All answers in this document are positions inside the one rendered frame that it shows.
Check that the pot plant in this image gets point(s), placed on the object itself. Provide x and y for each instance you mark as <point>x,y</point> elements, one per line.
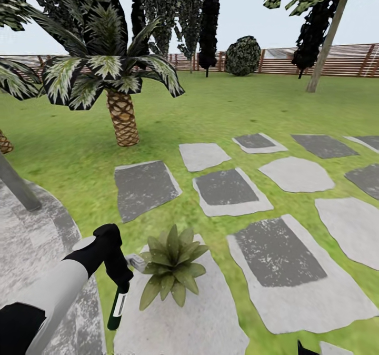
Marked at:
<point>170,263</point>

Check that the bush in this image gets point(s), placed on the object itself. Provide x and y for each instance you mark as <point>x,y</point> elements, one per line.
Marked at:
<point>243,57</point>
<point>11,81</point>
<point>105,53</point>

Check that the insectifuge atomizer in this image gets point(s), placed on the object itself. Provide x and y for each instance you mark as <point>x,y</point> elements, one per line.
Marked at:
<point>117,309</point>

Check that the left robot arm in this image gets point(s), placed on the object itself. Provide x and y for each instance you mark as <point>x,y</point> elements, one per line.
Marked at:
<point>29,320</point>

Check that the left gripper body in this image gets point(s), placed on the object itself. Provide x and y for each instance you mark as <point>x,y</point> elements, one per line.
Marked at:
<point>119,272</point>

